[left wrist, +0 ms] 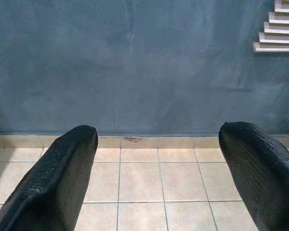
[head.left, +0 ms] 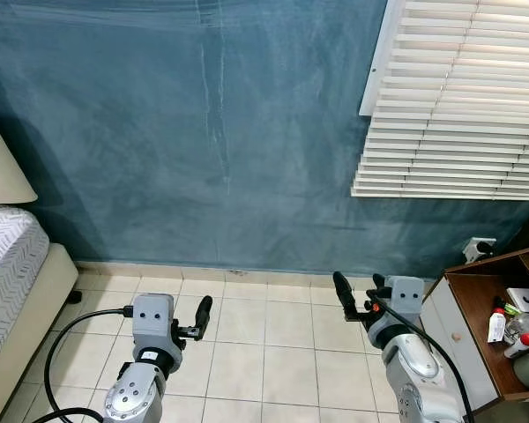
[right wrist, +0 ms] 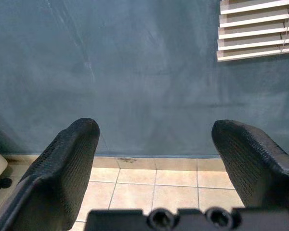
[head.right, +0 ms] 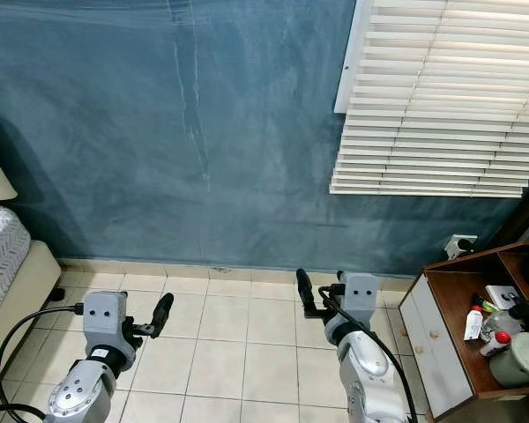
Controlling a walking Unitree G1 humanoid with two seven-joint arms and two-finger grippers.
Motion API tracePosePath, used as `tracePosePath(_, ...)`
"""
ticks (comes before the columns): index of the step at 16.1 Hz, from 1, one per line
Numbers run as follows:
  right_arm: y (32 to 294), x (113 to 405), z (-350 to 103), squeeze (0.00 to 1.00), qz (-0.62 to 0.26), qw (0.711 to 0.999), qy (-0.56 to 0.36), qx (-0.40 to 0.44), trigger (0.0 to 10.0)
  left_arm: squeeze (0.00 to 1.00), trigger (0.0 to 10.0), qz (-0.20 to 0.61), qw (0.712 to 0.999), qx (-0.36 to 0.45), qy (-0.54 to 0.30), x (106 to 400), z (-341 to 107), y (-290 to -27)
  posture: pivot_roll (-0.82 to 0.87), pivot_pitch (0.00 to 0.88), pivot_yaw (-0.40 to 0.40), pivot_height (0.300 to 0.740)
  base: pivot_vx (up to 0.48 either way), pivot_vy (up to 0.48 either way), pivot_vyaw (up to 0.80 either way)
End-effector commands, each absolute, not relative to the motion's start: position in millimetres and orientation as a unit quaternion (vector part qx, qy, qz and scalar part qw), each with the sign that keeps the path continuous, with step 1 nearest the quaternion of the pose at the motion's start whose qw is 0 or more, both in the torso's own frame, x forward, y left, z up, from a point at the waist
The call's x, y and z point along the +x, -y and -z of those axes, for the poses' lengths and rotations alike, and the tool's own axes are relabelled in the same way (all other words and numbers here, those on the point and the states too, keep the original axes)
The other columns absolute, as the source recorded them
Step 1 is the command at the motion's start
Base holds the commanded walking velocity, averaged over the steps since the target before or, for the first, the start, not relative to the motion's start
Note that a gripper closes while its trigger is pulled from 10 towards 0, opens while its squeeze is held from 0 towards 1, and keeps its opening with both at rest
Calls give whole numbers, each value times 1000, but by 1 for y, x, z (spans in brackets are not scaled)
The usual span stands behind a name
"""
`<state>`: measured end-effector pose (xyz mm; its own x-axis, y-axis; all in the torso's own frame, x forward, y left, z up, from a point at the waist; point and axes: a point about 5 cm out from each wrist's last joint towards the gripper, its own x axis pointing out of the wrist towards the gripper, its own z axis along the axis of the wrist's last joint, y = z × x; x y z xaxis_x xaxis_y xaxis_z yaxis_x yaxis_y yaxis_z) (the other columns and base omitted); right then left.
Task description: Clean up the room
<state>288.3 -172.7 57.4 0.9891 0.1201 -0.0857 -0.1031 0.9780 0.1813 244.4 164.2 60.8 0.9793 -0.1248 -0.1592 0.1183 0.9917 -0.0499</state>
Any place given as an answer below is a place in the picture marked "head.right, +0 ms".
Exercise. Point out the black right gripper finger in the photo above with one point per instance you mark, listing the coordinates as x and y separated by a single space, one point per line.
304 286
339 277

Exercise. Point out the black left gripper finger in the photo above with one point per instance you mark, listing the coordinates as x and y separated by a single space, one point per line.
164 310

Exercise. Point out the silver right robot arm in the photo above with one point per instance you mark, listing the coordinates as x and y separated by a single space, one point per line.
366 370

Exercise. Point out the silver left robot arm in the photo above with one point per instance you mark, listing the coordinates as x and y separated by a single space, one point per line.
75 398

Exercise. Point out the black bed foot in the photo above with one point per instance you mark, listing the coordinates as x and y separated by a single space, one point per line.
57 293

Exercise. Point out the cream bed base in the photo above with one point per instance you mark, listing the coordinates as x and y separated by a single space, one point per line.
35 304

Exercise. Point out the brown wooden nightstand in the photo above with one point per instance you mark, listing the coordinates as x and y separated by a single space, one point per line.
450 300

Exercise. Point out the white nightstand drawer front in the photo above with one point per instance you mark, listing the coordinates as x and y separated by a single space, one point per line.
432 348

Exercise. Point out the white bottle with red cap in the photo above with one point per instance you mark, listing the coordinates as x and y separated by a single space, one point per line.
473 326

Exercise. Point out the white flat box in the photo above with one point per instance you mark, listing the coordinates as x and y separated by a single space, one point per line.
501 295

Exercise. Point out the clear glass jar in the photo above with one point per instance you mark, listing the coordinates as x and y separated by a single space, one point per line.
495 324

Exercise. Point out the clear bottle with red cap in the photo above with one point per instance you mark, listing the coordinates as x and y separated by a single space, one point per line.
498 344

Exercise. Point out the white slatted window blind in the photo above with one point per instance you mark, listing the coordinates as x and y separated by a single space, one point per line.
441 106

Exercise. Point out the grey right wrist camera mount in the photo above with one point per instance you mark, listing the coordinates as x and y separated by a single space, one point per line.
359 291

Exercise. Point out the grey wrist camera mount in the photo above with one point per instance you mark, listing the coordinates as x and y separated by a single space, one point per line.
104 319
359 291

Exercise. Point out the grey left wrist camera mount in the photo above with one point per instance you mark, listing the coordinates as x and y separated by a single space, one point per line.
104 319

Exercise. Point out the white wall socket with plug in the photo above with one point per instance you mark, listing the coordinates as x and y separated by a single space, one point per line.
461 246

